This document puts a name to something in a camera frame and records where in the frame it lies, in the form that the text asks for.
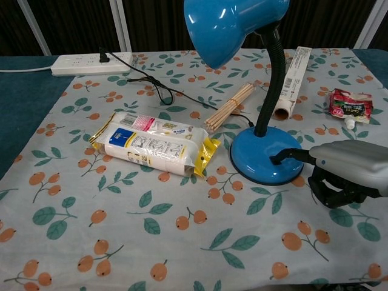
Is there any white rolled paper tube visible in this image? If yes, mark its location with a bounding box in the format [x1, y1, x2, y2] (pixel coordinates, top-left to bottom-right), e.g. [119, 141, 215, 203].
[273, 46, 313, 121]

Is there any white metal frame post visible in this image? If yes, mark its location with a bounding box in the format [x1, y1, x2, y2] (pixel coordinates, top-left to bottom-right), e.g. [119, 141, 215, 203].
[353, 0, 388, 51]
[109, 0, 133, 53]
[16, 0, 51, 56]

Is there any red drink pouch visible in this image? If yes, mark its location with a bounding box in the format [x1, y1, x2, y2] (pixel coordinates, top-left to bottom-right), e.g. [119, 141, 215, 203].
[328, 88, 373, 130]

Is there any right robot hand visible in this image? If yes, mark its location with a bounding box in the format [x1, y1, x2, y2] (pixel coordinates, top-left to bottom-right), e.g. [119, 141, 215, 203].
[269, 139, 388, 209]

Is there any white power strip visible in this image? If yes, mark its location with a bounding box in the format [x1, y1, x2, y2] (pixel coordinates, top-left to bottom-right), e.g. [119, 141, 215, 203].
[50, 52, 133, 77]

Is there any bundle of wooden sticks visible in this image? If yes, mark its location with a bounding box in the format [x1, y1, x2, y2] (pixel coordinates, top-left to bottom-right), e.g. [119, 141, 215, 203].
[204, 82, 255, 133]

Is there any black power cable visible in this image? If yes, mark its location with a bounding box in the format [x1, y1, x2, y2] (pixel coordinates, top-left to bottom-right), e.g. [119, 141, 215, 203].
[99, 47, 255, 127]

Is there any floral fruit print tablecloth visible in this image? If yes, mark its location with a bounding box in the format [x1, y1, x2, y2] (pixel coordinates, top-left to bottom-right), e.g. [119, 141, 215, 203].
[0, 47, 388, 291]

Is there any blue desk lamp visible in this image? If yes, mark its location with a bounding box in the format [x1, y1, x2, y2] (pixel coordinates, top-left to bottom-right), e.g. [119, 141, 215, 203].
[183, 0, 306, 186]

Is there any white power strip cord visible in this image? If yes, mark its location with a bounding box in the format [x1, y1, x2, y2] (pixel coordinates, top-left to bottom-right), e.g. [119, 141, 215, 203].
[0, 65, 53, 73]

